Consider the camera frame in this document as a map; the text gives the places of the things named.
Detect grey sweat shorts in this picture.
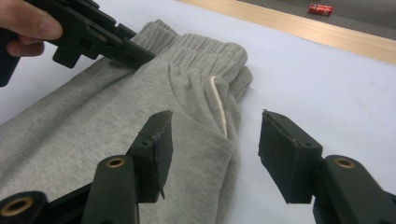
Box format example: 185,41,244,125
0,19,254,224

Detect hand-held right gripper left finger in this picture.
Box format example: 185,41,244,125
125,109,175,204

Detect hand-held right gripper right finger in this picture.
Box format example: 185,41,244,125
257,108,324,205

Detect red drink can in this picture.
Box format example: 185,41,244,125
308,3,334,18

